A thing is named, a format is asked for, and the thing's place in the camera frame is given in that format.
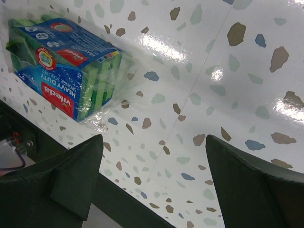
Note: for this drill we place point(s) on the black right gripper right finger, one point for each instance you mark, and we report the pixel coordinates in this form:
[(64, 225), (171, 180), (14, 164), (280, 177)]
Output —
[(253, 193)]

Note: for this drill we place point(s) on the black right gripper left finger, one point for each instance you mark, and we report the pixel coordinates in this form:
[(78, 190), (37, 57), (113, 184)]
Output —
[(54, 193)]

